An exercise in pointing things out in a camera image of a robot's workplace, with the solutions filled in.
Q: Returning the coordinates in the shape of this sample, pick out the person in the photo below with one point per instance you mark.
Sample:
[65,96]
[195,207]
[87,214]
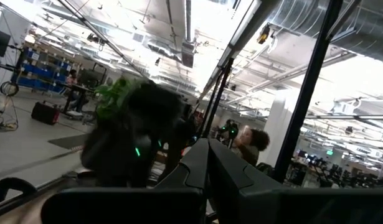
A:
[73,81]
[252,149]

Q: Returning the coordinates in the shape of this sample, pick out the green potted plant black pot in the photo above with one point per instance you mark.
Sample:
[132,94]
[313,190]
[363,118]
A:
[111,99]

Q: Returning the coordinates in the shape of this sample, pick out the shelf with blue bins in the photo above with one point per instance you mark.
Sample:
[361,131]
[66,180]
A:
[38,71]

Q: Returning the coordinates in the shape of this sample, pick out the yellow hanging plug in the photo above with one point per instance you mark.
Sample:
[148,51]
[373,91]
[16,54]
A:
[263,35]

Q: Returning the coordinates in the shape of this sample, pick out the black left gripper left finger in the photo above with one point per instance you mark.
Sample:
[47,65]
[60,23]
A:
[132,205]

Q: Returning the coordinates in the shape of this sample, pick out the dark floor mat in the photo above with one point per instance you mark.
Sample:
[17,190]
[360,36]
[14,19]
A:
[69,141]

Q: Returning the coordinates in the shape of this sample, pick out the background desk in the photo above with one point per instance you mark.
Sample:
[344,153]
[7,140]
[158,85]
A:
[79,88]

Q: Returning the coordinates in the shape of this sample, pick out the thick black frame upright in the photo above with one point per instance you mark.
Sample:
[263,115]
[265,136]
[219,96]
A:
[306,93]

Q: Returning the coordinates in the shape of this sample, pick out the black device green lights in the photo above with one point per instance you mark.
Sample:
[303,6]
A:
[230,127]

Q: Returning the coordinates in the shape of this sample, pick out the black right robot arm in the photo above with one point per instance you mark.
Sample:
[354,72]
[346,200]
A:
[132,140]

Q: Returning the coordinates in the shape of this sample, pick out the thin black frame upright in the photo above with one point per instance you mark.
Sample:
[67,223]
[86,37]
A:
[217,96]

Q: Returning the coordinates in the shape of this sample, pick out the red and black case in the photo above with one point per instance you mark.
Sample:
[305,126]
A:
[45,113]

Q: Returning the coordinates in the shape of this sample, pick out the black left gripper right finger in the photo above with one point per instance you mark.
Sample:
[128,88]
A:
[287,205]

